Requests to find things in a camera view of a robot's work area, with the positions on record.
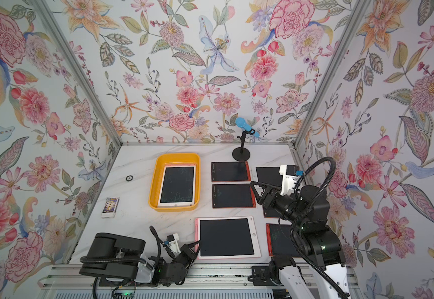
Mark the black microphone stand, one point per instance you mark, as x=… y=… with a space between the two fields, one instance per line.
x=241 y=154

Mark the white writing tablet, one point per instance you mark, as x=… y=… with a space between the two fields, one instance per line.
x=269 y=175

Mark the pink writing tablet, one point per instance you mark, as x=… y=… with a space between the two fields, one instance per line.
x=178 y=186
x=227 y=238

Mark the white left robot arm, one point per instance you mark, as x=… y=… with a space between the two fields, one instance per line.
x=120 y=260

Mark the small card box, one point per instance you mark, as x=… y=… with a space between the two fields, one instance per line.
x=110 y=207

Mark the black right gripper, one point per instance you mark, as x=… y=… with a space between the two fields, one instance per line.
x=274 y=195

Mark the red writing tablet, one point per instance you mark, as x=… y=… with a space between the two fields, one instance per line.
x=271 y=213
x=232 y=196
x=231 y=171
x=278 y=240

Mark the yellow plastic storage box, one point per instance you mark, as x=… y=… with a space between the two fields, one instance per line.
x=163 y=161

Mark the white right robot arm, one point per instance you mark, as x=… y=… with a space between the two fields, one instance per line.
x=310 y=235

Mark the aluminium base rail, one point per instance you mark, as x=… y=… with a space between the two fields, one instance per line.
x=204 y=281

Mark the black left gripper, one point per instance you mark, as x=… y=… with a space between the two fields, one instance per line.
x=188 y=253

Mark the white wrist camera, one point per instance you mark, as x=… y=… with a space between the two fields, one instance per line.
x=172 y=243
x=292 y=178

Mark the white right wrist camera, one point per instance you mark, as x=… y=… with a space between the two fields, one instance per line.
x=292 y=178

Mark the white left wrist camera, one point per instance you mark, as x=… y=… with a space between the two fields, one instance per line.
x=172 y=243

